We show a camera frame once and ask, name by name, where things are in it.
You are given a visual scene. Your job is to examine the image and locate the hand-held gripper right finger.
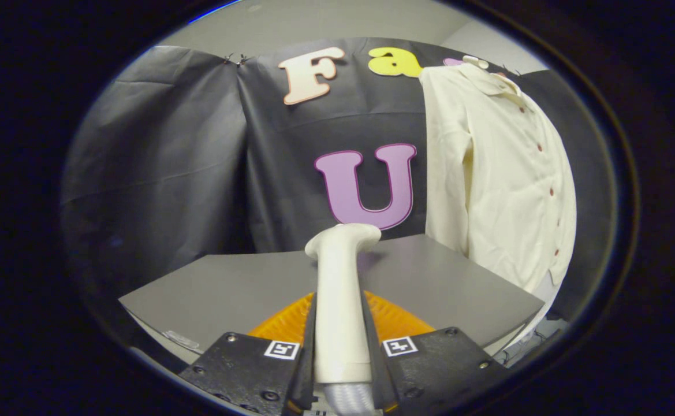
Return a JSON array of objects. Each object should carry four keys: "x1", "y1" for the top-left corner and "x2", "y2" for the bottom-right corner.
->
[{"x1": 362, "y1": 291, "x2": 511, "y2": 414}]

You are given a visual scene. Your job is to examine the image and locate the white garment steamer with hose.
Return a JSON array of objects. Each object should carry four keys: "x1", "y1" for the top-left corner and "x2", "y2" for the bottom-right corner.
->
[{"x1": 305, "y1": 224, "x2": 382, "y2": 416}]

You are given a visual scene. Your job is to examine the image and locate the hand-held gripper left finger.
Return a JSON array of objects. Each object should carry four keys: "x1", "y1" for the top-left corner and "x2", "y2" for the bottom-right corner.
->
[{"x1": 178, "y1": 292, "x2": 318, "y2": 416}]

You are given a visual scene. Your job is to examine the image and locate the white inner garment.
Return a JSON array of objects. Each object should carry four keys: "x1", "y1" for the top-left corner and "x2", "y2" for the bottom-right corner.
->
[{"x1": 502, "y1": 269, "x2": 563, "y2": 350}]

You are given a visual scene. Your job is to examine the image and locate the cream button-up shirt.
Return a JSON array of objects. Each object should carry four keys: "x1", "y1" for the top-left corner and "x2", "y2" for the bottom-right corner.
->
[{"x1": 418, "y1": 62, "x2": 577, "y2": 295}]

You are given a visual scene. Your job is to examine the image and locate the black backdrop cloth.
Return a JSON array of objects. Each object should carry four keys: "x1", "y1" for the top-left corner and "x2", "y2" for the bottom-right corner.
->
[{"x1": 60, "y1": 38, "x2": 618, "y2": 324}]

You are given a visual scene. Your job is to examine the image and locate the grey cabinet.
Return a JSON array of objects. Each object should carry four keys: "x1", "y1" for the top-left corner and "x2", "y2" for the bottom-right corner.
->
[{"x1": 118, "y1": 233, "x2": 546, "y2": 370}]

